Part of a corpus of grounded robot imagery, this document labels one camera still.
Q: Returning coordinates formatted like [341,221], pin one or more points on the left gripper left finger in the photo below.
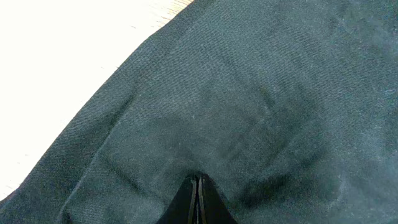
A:
[182,208]

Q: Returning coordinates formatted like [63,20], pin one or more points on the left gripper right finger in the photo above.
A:
[211,208]

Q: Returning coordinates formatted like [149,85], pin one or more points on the black shorts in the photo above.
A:
[289,106]

